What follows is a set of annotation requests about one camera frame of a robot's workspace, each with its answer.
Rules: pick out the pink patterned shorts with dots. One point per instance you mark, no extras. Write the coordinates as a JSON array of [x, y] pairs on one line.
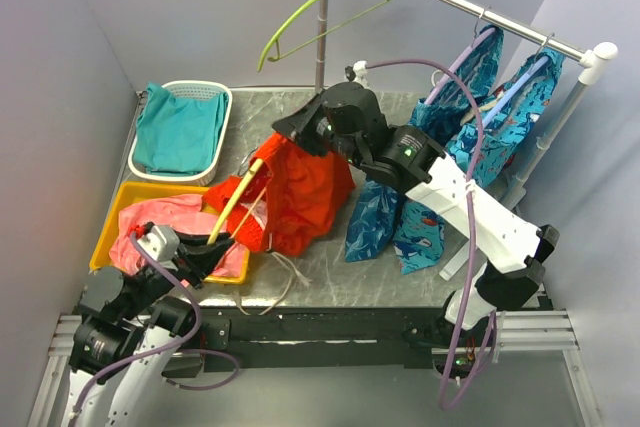
[[183, 213]]

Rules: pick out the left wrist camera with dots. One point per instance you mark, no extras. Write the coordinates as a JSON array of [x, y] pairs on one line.
[[157, 242]]

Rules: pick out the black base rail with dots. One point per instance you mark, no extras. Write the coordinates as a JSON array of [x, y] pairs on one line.
[[295, 337]]

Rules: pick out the white perforated basket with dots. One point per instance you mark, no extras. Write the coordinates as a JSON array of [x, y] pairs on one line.
[[184, 87]]

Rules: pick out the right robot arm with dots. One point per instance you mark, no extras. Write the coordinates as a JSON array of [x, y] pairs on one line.
[[345, 119]]

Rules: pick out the orange shorts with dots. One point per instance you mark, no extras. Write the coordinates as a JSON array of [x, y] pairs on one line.
[[292, 200]]

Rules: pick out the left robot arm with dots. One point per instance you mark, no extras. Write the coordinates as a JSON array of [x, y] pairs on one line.
[[132, 324]]

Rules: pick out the light blue hanger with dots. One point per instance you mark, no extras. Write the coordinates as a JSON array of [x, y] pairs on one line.
[[539, 61]]

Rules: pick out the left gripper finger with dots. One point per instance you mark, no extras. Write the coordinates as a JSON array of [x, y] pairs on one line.
[[207, 260], [199, 242]]

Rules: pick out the purple hanger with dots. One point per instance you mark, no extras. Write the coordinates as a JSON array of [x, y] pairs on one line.
[[439, 79]]

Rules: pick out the dark blue shark shorts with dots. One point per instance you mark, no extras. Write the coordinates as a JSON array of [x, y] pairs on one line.
[[378, 208]]

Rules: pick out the teal folded shorts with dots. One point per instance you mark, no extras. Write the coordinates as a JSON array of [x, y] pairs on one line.
[[178, 135]]

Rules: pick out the turquoise shark shorts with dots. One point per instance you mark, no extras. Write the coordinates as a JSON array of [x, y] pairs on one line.
[[419, 235]]

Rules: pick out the yellow hanger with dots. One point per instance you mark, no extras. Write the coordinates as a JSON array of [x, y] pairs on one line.
[[248, 177]]

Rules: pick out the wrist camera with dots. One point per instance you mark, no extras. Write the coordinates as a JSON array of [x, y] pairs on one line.
[[157, 242], [357, 73]]

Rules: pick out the yellow plastic tray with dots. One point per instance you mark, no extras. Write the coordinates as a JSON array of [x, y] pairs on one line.
[[146, 190]]

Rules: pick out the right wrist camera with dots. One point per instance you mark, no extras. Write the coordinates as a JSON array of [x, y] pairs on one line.
[[357, 73]]

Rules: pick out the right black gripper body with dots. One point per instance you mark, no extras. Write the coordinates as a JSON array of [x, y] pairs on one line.
[[316, 136]]

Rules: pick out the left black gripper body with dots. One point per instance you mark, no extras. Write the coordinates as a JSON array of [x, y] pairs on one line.
[[183, 270]]

